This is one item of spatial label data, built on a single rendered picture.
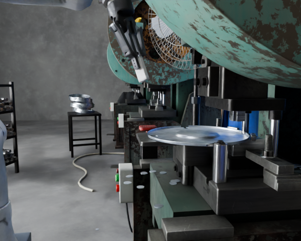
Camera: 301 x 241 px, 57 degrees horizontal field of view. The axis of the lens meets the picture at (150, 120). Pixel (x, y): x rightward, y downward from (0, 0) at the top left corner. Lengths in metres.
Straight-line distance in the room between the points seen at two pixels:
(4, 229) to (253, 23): 0.81
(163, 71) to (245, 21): 1.80
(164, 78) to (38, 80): 5.73
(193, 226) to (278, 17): 0.42
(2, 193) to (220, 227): 0.59
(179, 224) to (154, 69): 1.62
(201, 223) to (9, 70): 7.38
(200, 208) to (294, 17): 0.46
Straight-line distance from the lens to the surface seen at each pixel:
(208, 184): 0.70
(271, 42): 0.35
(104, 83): 7.37
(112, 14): 0.84
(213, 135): 0.79
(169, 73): 2.13
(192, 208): 0.68
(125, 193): 1.05
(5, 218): 0.92
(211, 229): 0.61
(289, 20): 0.37
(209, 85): 0.77
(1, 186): 0.89
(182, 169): 0.79
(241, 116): 0.84
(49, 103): 7.56
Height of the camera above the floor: 0.93
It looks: 8 degrees down
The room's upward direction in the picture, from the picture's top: straight up
